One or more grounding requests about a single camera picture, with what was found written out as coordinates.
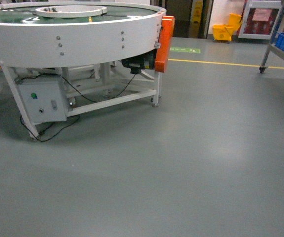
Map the grey control box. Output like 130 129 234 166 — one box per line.
18 75 68 123

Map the steel rolling shelf cart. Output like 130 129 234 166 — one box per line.
259 0 284 74

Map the black electric motor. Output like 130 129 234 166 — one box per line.
121 50 156 74

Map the orange motor guard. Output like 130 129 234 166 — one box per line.
154 16 175 73

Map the white round conveyor table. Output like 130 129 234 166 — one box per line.
0 1 168 139

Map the yellow wet floor sign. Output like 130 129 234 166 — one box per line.
189 0 203 38

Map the yellow mop bucket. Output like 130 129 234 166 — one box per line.
212 13 242 42

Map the red fire cabinet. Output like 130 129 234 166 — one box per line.
237 0 281 40

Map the black power cable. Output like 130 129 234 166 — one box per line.
20 73 137 143

